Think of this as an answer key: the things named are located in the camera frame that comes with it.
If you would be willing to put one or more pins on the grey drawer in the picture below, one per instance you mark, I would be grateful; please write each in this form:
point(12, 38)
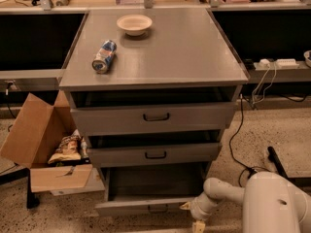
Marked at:
point(153, 189)
point(154, 117)
point(121, 151)

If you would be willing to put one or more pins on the black stand leg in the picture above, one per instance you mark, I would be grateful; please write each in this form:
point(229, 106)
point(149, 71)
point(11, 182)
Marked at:
point(21, 176)

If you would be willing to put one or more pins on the open cardboard box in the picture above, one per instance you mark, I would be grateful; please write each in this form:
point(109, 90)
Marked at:
point(35, 135)

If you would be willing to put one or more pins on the black metal floor bar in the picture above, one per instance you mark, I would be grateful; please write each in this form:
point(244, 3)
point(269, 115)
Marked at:
point(273, 157)

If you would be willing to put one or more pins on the grey top drawer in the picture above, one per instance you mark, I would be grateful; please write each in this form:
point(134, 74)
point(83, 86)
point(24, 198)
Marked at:
point(154, 117)

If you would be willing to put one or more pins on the grey drawer cabinet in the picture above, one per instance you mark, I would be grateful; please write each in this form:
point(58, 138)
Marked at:
point(182, 57)

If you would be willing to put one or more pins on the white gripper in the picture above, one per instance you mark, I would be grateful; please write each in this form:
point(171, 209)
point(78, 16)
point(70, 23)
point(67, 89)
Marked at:
point(196, 210)

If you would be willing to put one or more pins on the grey bottom drawer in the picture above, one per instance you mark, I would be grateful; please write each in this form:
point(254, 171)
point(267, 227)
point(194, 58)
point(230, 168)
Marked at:
point(153, 189)

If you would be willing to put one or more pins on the white ceramic bowl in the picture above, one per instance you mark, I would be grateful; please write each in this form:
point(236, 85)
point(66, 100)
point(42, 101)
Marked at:
point(134, 25)

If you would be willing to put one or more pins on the snack chip bag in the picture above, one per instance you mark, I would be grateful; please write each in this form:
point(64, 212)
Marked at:
point(67, 150)

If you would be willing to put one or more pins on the grey middle drawer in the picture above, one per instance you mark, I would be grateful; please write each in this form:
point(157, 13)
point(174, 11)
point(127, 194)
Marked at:
point(121, 151)

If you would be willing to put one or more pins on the white power strip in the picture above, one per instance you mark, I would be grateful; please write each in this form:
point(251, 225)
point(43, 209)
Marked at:
point(283, 64)

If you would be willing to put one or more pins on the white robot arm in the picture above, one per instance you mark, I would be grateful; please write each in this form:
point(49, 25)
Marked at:
point(270, 204)

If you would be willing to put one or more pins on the blue and white soda can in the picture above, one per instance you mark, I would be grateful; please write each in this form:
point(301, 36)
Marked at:
point(104, 57)

